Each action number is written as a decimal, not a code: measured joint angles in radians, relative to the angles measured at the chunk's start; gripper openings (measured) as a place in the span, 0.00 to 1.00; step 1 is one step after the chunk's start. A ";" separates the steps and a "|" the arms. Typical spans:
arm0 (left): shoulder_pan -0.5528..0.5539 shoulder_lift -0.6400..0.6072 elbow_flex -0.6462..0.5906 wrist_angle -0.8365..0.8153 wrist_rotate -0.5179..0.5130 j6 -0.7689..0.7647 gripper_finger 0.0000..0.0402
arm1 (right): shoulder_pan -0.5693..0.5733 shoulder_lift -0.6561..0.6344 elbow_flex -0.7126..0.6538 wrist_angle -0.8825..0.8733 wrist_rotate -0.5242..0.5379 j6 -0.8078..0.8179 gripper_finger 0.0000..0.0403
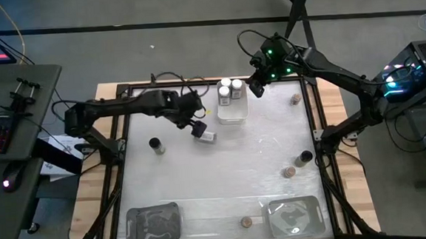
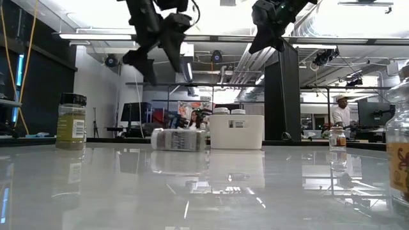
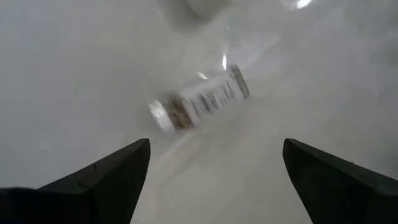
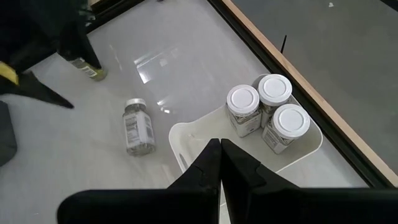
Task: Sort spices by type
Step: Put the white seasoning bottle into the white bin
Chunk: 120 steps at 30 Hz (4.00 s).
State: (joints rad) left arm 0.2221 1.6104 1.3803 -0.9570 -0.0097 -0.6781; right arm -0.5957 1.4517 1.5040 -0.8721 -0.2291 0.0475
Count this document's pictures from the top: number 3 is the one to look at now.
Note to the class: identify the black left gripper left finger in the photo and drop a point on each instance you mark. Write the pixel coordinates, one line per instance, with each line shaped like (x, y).
(93, 193)

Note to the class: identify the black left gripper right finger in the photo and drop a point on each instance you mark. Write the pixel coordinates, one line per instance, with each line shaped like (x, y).
(342, 193)

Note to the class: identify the white-lid spice jar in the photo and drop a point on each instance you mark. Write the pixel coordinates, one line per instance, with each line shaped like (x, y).
(202, 96)

